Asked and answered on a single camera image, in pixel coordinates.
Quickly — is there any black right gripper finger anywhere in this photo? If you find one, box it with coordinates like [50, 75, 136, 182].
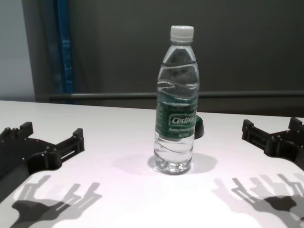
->
[241, 119, 274, 149]
[288, 117, 304, 133]

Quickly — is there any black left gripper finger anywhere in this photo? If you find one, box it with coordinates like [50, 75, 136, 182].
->
[44, 128, 86, 165]
[0, 121, 33, 143]

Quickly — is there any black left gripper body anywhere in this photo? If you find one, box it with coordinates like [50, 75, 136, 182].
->
[0, 137, 63, 181]

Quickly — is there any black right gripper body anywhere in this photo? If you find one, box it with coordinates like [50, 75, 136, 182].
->
[267, 129, 304, 171]

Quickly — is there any clear Cestbon water bottle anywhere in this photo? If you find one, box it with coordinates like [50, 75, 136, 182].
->
[153, 25, 200, 175]

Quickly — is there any grey horizontal rail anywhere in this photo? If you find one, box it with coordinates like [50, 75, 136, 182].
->
[49, 91, 304, 101]

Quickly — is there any blue vertical post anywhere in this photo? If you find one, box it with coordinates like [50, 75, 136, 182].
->
[53, 0, 75, 105]

